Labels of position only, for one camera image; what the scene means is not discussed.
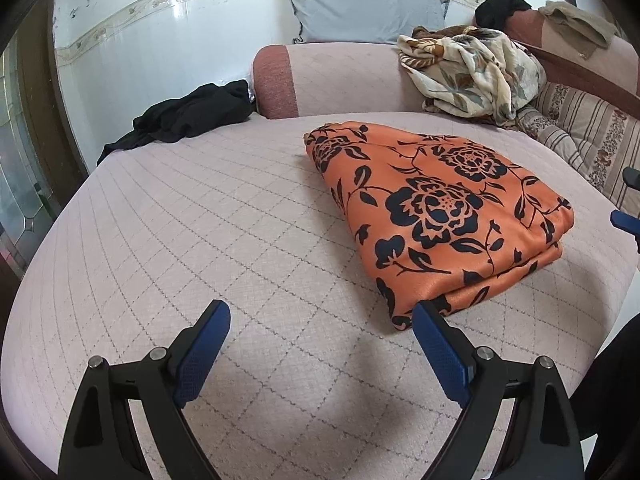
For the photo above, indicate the black garment on bed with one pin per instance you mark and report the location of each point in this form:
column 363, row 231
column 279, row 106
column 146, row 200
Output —
column 206, row 108

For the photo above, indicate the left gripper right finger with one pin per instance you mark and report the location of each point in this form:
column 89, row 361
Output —
column 541, row 440

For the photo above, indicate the pink bolster with red end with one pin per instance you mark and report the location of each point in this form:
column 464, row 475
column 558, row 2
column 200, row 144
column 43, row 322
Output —
column 303, row 80

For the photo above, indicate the orange black floral garment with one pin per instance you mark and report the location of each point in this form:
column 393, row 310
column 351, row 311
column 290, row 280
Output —
column 437, row 218

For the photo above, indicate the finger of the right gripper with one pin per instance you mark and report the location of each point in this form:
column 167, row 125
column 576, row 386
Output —
column 625, row 222
column 631, row 176

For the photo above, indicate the brown pink headboard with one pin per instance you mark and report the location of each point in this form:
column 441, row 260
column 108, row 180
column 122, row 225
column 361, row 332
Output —
column 611, row 74

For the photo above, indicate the black cloth on headboard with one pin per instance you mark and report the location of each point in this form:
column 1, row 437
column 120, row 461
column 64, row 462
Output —
column 493, row 14

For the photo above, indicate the striped floral cushion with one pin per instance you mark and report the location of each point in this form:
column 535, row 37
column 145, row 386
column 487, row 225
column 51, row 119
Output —
column 593, row 136

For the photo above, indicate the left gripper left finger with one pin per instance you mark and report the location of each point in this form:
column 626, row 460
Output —
column 100, row 441

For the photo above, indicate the cream floral crumpled cloth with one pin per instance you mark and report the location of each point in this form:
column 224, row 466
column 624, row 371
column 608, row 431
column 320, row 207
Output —
column 471, row 72

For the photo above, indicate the wooden door with glass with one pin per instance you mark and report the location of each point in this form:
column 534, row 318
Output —
column 41, row 168

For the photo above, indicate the grey pillow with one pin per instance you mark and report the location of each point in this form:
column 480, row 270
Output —
column 365, row 21

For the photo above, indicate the olive garment on headboard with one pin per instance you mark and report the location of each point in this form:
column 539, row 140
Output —
column 583, row 31

